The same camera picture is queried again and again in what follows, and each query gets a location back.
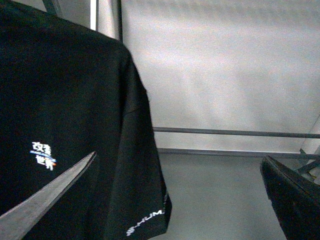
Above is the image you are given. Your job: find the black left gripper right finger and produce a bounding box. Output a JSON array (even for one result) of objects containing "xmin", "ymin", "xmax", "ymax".
[{"xmin": 260, "ymin": 155, "xmax": 320, "ymax": 240}]

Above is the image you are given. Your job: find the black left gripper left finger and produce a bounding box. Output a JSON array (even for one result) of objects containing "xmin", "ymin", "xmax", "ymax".
[{"xmin": 0, "ymin": 151, "xmax": 97, "ymax": 240}]

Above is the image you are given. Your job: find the black printed t-shirt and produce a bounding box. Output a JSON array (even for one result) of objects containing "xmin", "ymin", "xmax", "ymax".
[{"xmin": 0, "ymin": 0, "xmax": 172, "ymax": 240}]

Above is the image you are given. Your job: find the metal clothes rack frame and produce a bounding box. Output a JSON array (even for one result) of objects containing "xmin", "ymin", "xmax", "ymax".
[{"xmin": 41, "ymin": 0, "xmax": 320, "ymax": 174}]

